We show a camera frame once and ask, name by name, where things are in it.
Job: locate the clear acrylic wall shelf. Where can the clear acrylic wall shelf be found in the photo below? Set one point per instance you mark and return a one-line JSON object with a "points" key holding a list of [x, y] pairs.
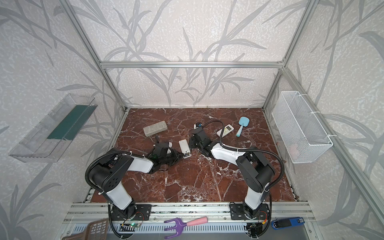
{"points": [[48, 141]]}

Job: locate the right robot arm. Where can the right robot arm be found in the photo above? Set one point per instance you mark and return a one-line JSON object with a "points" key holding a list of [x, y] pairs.
{"points": [[256, 170]]}

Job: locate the blue black device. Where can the blue black device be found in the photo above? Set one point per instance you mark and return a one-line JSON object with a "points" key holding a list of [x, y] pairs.
{"points": [[287, 223]]}

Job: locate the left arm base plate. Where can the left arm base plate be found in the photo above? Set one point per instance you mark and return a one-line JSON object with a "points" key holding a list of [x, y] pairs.
{"points": [[140, 212]]}

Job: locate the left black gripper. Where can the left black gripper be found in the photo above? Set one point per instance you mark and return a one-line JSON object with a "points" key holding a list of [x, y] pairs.
{"points": [[167, 153]]}

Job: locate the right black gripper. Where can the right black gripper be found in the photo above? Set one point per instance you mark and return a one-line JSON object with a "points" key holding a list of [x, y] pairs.
{"points": [[196, 141]]}

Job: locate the purple pink garden fork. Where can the purple pink garden fork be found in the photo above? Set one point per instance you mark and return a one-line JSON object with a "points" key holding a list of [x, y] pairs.
{"points": [[180, 225]]}

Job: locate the white wire mesh basket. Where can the white wire mesh basket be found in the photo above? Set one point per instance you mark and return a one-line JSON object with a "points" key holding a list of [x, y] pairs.
{"points": [[301, 131]]}

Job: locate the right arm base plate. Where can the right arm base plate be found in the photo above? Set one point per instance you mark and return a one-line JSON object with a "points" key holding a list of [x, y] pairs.
{"points": [[239, 212]]}

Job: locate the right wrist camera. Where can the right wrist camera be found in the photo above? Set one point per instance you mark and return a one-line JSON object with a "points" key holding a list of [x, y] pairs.
{"points": [[198, 125]]}

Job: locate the brown plastic basket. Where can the brown plastic basket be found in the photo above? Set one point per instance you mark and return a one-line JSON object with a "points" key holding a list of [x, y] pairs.
{"points": [[96, 230]]}

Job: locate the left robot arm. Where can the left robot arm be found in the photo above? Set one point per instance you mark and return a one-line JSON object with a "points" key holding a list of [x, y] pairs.
{"points": [[105, 174]]}

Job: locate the grey glasses case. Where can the grey glasses case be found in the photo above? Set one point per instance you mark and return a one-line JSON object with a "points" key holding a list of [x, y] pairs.
{"points": [[155, 128]]}

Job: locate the white remote control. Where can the white remote control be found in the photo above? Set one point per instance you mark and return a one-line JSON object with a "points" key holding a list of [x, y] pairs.
{"points": [[225, 131], [185, 149]]}

